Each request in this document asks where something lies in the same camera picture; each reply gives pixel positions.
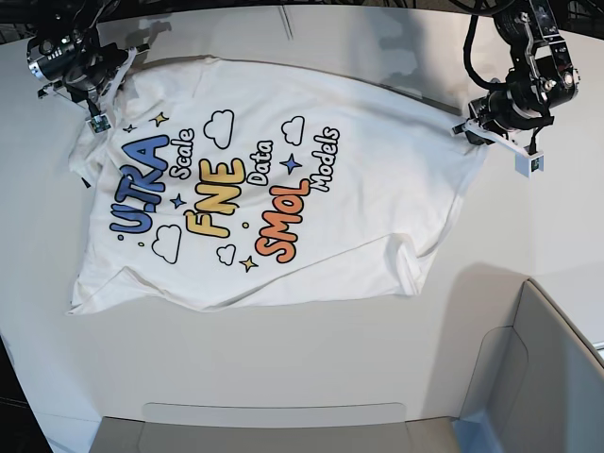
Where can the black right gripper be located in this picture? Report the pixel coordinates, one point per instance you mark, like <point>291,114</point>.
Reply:
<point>82,69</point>

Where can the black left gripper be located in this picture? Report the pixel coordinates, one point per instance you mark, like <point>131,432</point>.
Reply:
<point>495,118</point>

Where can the white printed t-shirt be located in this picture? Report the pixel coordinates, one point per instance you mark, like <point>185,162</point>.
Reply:
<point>224,184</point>

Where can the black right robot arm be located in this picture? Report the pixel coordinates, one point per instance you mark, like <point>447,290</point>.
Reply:
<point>76,21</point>

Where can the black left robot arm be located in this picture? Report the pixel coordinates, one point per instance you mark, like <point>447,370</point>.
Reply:
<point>542,75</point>

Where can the grey cardboard box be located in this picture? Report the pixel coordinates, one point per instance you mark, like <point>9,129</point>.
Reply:
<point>537,386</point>

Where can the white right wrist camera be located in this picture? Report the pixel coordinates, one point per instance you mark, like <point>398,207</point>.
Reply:
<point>99,123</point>

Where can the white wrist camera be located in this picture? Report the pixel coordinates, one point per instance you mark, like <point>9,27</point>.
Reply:
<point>526,165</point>
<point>99,123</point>

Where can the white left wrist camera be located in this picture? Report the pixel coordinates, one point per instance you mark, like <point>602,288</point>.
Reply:
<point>526,165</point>

